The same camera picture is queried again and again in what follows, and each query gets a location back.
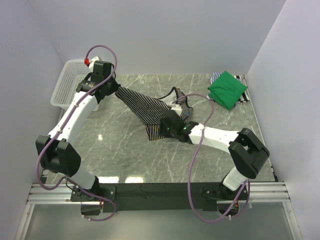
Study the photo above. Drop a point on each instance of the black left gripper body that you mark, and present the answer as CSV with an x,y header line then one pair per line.
x,y
113,85

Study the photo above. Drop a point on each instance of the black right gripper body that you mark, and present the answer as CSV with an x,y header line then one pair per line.
x,y
164,131

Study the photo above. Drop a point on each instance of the striped clothes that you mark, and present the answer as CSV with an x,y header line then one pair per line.
x,y
149,110

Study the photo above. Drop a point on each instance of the green tank top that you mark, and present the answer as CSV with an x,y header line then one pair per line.
x,y
226,88

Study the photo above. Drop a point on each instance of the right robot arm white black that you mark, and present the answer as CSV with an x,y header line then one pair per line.
x,y
247,151

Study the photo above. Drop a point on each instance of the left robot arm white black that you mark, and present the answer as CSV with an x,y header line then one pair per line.
x,y
56,152

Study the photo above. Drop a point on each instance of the blue striped folded tank top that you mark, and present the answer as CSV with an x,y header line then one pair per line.
x,y
213,77

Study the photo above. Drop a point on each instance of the white plastic laundry basket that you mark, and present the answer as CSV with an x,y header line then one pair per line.
x,y
73,72

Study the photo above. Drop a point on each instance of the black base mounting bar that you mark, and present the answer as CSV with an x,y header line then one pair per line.
x,y
206,196

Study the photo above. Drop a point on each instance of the black white striped folded top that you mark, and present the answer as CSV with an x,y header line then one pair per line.
x,y
244,98

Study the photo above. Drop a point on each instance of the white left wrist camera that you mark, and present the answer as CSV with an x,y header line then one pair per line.
x,y
90,62

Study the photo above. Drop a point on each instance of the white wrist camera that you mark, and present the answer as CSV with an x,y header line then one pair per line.
x,y
177,108
90,62

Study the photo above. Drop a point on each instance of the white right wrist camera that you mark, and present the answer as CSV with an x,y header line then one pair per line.
x,y
177,108

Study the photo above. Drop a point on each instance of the aluminium rail frame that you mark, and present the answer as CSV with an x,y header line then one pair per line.
x,y
260,192

